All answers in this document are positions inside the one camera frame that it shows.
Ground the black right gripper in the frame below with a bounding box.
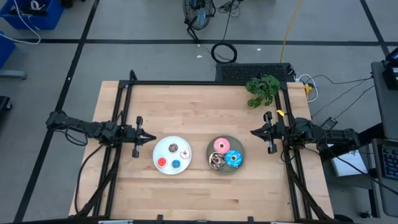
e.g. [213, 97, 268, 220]
[250, 111, 286, 155]

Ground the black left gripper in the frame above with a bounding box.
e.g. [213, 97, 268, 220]
[123, 116, 157, 159]

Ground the large blue iced donut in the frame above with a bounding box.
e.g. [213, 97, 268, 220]
[224, 149, 244, 169]

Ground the large pink iced donut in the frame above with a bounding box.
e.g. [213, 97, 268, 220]
[213, 137, 231, 155]

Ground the large chocolate iced donut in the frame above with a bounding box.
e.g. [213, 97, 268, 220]
[208, 151, 227, 170]

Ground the white round plate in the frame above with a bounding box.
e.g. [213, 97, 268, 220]
[152, 135, 193, 175]

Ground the grey round plate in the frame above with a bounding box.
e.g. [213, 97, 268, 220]
[206, 135, 246, 175]

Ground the green potted plant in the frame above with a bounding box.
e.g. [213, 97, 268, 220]
[244, 73, 281, 109]

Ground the yellow plug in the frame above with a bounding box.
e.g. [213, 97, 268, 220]
[303, 83, 313, 101]

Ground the black computer case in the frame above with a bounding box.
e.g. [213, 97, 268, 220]
[215, 63, 295, 83]

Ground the black power adapter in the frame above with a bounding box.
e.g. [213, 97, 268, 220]
[320, 116, 339, 131]

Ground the white paper box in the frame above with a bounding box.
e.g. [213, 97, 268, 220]
[326, 139, 369, 177]

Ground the black desk beam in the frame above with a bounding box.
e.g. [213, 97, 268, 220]
[320, 123, 385, 162]

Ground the black keyboard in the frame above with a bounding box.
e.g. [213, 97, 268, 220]
[381, 144, 398, 181]

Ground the black floor fan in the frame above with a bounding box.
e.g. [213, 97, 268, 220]
[182, 0, 217, 31]

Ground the black desk monitor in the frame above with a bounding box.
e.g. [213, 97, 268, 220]
[381, 46, 398, 91]

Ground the grey desk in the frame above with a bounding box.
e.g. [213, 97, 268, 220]
[371, 138, 398, 218]

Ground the grey metal bar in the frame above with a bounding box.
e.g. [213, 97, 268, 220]
[0, 70, 27, 80]

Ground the blue plastic bin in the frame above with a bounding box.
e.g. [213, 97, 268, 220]
[0, 30, 16, 69]
[0, 0, 65, 31]

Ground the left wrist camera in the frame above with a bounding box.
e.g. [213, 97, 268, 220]
[124, 126, 137, 144]

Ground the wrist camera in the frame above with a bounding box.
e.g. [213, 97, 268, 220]
[274, 123, 286, 142]
[124, 126, 137, 144]

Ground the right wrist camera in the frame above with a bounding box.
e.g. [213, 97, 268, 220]
[274, 123, 286, 142]

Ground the black metal table frame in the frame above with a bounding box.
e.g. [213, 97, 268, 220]
[68, 70, 335, 222]

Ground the white power cable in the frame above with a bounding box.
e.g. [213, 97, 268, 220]
[295, 73, 320, 103]

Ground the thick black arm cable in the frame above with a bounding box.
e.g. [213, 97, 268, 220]
[73, 143, 108, 215]

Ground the thin black cable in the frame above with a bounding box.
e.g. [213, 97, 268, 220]
[310, 73, 374, 86]

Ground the coiled black cable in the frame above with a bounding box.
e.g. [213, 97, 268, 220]
[210, 42, 238, 64]

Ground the yellow cable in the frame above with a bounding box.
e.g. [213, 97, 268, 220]
[279, 0, 303, 63]

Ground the black floor cable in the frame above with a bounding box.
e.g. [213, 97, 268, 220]
[217, 0, 243, 44]

